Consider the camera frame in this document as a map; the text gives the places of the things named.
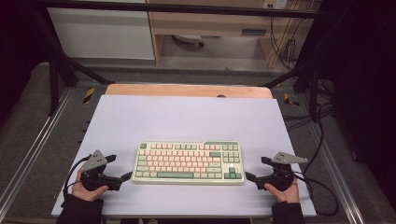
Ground right hand-held gripper black cable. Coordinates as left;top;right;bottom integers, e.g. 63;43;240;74
291;171;340;217

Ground white cabinet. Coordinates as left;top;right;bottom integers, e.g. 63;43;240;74
47;7;156;61

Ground light wooden desk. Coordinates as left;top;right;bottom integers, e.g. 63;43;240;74
145;0;322;67

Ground white wall socket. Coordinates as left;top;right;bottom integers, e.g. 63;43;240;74
262;0;290;10

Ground person's right hand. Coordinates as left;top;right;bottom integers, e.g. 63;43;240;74
263;177;301;204

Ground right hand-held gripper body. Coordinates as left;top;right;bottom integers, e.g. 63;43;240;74
255;151;309;192

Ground black metal frame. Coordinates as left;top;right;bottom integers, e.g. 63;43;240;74
29;0;331;122

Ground black floor cables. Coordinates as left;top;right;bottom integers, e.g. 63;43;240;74
281;78;336;175

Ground cream pink green keyboard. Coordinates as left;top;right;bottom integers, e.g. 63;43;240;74
132;140;247;187

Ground aluminium floor rail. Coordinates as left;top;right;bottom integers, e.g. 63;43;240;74
305;123;366;224
0;88;75;213

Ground black curtain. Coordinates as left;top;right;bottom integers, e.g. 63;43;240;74
311;0;396;213
0;0;52;125

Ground wooden table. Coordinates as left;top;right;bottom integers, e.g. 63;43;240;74
105;82;274;100

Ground left hand-held gripper black cable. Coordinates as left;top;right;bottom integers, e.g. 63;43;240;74
63;154;92;198

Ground hanging cable bundle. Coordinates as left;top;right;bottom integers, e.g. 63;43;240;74
268;12;301;72

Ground yellow black tape strip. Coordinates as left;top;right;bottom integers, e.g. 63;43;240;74
283;92;301;107
82;87;96;105

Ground white chair base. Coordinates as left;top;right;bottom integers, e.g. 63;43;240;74
171;34;205;49

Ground white table cover board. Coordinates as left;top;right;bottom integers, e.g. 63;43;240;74
50;94;318;218

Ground person's left hand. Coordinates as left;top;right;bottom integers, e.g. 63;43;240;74
71;172;110;203

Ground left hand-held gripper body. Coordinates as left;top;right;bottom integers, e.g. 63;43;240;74
79;149;122;192

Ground hand-held gripper black cable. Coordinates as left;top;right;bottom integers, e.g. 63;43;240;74
291;171;340;217
63;154;92;198

